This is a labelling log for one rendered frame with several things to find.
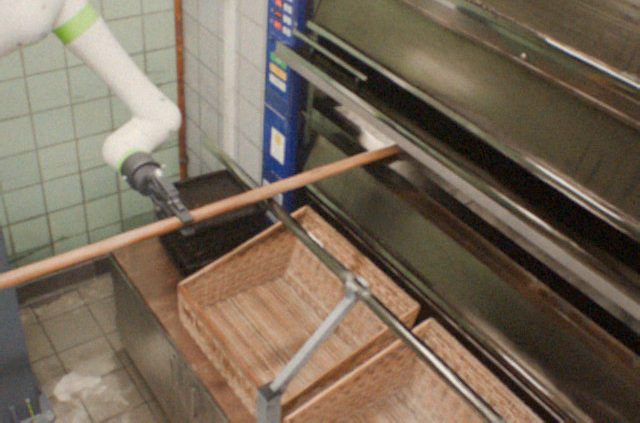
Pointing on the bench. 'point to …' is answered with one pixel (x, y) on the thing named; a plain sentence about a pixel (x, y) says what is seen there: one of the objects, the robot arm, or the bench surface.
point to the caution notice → (277, 145)
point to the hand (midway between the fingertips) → (182, 219)
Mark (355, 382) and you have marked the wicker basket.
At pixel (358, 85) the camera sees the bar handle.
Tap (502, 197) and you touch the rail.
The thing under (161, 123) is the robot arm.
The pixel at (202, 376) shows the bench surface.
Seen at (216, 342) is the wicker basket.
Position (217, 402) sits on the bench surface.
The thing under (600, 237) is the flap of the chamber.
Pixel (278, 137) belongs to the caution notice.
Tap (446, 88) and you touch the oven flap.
